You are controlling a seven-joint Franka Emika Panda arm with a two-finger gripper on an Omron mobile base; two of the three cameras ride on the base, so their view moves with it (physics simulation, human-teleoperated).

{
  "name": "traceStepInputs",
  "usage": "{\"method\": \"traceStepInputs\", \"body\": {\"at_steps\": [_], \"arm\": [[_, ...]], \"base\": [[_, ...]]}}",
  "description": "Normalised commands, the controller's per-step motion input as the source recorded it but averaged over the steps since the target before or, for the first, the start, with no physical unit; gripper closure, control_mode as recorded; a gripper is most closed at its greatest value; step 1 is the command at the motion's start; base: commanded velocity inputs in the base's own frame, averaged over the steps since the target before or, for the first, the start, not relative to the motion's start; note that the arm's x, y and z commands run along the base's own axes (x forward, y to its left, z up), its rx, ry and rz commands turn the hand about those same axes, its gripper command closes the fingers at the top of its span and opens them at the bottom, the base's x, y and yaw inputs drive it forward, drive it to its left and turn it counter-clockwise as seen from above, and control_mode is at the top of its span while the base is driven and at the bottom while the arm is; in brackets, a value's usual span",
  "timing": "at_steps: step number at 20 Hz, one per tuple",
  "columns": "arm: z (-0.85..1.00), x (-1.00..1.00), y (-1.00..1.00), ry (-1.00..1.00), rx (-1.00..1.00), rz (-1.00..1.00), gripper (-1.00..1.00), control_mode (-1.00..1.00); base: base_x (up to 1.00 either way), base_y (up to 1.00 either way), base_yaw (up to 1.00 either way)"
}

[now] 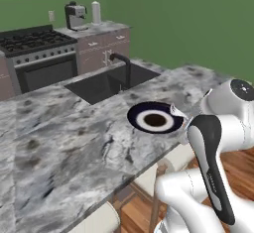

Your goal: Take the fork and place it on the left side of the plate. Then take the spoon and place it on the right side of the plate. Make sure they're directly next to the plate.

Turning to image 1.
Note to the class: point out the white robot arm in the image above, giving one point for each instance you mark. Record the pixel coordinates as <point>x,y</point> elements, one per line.
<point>231,131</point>

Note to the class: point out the dark blue white plate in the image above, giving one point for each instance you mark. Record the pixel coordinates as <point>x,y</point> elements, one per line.
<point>155,120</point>

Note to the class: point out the silver spoon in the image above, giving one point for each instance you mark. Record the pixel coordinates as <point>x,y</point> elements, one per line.
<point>177,110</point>

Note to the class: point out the dark sink basin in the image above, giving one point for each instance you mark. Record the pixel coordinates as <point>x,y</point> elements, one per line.
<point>99,85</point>

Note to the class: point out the black tap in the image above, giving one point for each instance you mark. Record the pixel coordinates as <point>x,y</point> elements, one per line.
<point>127,68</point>

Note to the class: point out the brown base cupboard run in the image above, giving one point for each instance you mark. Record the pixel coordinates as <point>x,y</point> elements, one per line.
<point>99,48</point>

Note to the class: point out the white bar stool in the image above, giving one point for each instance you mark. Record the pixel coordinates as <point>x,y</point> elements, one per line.
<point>99,222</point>
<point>180,157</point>
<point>147,180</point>

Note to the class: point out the steel gas range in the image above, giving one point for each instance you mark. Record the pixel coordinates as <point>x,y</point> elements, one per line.
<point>43,65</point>

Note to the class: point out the white paper towel roll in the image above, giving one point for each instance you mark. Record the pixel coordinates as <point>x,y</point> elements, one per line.
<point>96,12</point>

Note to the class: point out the silver coffee machine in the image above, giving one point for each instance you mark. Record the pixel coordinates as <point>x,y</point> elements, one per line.
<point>75,14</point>

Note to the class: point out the brown narrow base cupboard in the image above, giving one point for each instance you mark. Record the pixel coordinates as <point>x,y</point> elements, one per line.
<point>6,81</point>

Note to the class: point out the white wall socket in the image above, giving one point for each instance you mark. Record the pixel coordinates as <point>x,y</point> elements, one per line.
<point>51,16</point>

